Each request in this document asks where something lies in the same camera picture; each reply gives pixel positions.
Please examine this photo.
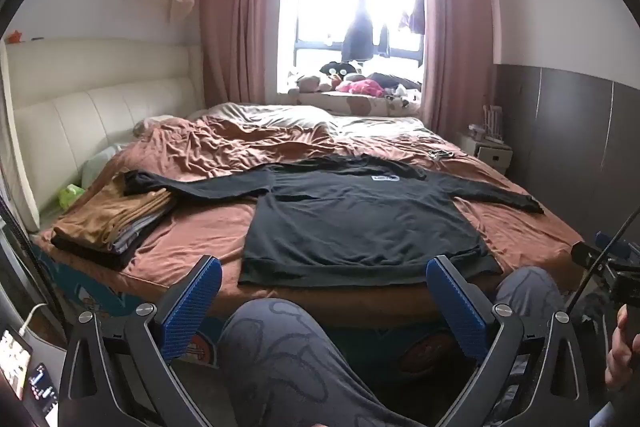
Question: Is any black plush toy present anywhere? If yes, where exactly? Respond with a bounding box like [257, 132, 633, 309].
[320, 61, 361, 80]

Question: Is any person's leg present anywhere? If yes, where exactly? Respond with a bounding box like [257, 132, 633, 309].
[217, 298, 426, 427]
[492, 266, 576, 325]

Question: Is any white nightstand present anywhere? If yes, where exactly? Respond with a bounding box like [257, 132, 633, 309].
[457, 129, 513, 172]

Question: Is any person's right leg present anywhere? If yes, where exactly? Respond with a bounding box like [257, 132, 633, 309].
[492, 266, 576, 325]

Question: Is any beige plush toy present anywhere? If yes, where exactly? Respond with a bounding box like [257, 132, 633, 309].
[295, 74, 333, 94]

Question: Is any black long-sleeve sweater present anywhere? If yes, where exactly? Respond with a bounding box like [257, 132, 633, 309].
[123, 155, 545, 286]

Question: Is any brown folded garment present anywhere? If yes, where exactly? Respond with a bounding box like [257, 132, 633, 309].
[54, 174, 177, 253]

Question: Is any pink curtain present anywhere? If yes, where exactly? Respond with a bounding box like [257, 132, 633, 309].
[200, 0, 291, 108]
[420, 0, 501, 148]

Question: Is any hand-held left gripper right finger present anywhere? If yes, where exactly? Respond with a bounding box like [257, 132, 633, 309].
[426, 255, 593, 427]

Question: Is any dark hanging garment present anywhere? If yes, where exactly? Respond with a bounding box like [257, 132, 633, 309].
[405, 0, 427, 35]
[341, 0, 376, 62]

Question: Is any cream padded headboard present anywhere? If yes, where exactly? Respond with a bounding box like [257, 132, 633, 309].
[0, 38, 206, 233]

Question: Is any dark wardrobe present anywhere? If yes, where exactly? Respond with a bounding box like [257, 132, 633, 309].
[492, 63, 640, 258]

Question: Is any black cable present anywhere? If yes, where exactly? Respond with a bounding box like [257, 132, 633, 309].
[564, 206, 640, 315]

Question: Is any bright window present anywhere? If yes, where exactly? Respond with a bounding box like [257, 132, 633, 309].
[280, 0, 428, 95]

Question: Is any smartphone with cable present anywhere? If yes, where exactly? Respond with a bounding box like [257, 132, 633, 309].
[0, 329, 33, 400]

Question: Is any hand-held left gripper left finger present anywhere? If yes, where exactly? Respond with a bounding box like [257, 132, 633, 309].
[57, 254, 223, 427]

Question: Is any white charger cable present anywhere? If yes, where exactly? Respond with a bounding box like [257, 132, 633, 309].
[20, 303, 48, 338]

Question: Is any white pillow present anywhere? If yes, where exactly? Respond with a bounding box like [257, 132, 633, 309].
[80, 144, 126, 188]

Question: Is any beige duvet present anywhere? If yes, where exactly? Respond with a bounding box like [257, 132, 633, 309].
[187, 103, 441, 142]

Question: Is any black folded garment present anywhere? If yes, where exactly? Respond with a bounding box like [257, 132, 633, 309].
[50, 232, 151, 271]

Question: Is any white plush toy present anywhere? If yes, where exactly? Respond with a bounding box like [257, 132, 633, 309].
[385, 84, 421, 102]

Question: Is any person's right hand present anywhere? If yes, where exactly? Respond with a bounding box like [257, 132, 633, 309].
[604, 306, 640, 390]

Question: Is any bed with brown blanket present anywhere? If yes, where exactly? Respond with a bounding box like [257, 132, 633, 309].
[37, 117, 586, 303]

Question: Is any white rack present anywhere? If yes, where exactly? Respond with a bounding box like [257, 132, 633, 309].
[481, 104, 504, 142]

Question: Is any person's left leg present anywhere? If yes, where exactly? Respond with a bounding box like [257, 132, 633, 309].
[217, 298, 426, 427]

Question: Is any pink plush toy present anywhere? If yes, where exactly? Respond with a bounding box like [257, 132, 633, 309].
[336, 78, 386, 98]

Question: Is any green packet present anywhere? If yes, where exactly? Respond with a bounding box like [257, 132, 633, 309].
[58, 183, 87, 211]

